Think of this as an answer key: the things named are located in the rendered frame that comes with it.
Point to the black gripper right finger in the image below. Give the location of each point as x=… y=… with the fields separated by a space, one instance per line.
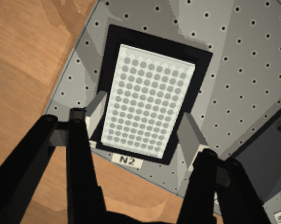
x=237 y=198

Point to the grey flat base plate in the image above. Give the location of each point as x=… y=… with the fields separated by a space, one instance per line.
x=240 y=92

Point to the dark grey rectangular frame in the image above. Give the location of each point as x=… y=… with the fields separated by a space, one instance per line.
x=260 y=156

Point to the black rectangular plate nest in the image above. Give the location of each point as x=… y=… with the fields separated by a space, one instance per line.
x=118 y=35

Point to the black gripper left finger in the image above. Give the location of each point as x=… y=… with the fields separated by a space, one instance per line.
x=23 y=169

